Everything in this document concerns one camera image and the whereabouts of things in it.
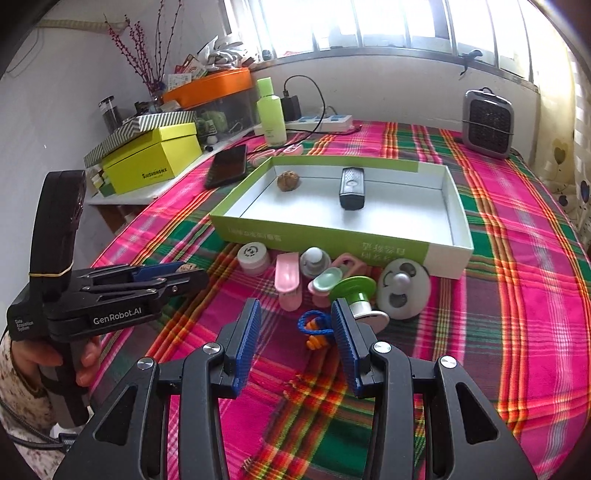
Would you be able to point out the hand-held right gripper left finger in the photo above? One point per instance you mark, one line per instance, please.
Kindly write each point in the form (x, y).
(247, 341)

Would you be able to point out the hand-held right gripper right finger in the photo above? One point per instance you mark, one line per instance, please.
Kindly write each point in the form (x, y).
(346, 341)

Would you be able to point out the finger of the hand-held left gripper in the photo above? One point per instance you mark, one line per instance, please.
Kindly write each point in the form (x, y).
(152, 272)
(184, 282)

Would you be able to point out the brown walnut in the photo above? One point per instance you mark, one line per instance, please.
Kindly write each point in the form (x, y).
(187, 267)
(288, 180)

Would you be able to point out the green white suction knob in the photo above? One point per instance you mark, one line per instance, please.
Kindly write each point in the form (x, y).
(358, 295)

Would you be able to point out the pink toy bathtub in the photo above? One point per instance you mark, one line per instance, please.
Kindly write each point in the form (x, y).
(339, 272)

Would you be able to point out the white round jar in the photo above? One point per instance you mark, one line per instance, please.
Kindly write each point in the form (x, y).
(251, 258)

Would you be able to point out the grey white suction hook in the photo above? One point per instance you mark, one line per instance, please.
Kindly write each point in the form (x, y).
(314, 261)

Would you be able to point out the green white cardboard box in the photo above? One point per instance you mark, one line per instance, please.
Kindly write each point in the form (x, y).
(295, 210)

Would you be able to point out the person's left forearm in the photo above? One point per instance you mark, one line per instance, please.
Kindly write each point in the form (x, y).
(23, 406)

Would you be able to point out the person's left hand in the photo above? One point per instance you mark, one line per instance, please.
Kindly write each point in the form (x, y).
(87, 364)

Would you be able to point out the yellow cardboard box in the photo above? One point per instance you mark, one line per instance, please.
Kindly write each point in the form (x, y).
(152, 157)

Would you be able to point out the striped flat box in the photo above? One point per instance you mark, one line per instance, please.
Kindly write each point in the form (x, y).
(134, 129)

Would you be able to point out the dark glass jar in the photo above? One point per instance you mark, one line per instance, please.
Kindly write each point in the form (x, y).
(110, 113)

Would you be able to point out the black smartphone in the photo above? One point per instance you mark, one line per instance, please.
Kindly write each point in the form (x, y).
(226, 166)

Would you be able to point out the pink white plastic clip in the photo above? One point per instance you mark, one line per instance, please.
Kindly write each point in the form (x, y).
(265, 157)

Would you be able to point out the black handheld device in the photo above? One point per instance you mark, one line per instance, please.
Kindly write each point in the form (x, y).
(352, 187)

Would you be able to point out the small pink plastic clip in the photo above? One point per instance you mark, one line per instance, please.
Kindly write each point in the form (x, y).
(293, 148)

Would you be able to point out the pink green plaid blanket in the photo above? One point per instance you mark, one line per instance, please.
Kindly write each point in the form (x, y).
(508, 277)

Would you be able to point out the light green bottle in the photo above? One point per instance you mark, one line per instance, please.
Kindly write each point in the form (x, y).
(270, 113)

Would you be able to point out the red berry branches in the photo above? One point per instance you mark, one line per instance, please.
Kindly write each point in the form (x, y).
(134, 46)

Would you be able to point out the clear tank with orange lid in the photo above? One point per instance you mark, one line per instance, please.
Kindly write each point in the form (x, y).
(207, 87)

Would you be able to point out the bundle of paper cards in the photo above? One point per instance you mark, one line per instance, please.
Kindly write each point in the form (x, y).
(189, 69)

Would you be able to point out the black charger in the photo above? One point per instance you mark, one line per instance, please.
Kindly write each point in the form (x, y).
(291, 106)

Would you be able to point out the white power strip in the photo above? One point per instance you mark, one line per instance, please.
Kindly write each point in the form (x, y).
(318, 122)

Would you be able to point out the white gloves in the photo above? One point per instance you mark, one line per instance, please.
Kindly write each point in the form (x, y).
(226, 50)

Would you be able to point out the grey space heater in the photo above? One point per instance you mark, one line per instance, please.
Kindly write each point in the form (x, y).
(489, 122)

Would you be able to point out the cream heart print curtain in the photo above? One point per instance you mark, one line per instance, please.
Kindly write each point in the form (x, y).
(572, 161)

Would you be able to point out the black window latch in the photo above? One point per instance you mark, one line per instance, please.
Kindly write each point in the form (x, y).
(471, 57)

